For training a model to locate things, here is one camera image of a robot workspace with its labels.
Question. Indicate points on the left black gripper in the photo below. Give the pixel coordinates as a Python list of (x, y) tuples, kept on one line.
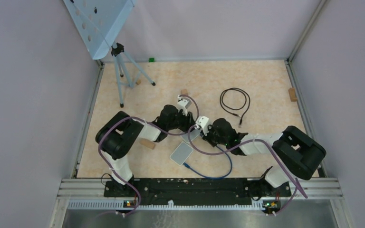
[(188, 121)]

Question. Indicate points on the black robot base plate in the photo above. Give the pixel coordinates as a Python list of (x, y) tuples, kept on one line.
[(196, 191)]

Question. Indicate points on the wooden block at right edge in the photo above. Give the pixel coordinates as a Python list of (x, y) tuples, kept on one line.
[(292, 95)]

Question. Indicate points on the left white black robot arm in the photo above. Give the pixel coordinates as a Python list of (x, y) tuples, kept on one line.
[(116, 137)]

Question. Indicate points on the white slotted cable duct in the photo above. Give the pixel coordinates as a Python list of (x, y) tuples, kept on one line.
[(121, 205)]

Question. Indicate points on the blue perforated metal panel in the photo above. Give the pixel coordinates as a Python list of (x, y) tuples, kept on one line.
[(99, 22)]

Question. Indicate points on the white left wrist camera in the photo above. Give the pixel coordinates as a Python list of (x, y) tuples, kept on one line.
[(183, 105)]

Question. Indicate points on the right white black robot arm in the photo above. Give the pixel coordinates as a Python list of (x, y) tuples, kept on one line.
[(297, 154)]

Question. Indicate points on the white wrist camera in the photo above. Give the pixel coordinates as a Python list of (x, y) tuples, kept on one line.
[(202, 124), (183, 105)]

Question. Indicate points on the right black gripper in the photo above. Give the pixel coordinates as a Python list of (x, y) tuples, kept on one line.
[(210, 128)]

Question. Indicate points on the wooden block near left arm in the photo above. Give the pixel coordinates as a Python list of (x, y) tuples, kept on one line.
[(147, 143)]

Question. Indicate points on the small wooden cube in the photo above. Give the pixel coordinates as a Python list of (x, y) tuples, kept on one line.
[(184, 92)]

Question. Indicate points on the blue tripod stand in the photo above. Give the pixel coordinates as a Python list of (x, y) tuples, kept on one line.
[(123, 77)]

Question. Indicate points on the white power adapter box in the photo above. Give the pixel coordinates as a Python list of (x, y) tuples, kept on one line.
[(193, 134)]

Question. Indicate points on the grey network switch box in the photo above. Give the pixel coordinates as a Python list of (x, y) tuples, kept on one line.
[(181, 153)]

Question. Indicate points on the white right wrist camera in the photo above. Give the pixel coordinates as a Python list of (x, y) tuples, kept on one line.
[(202, 124)]

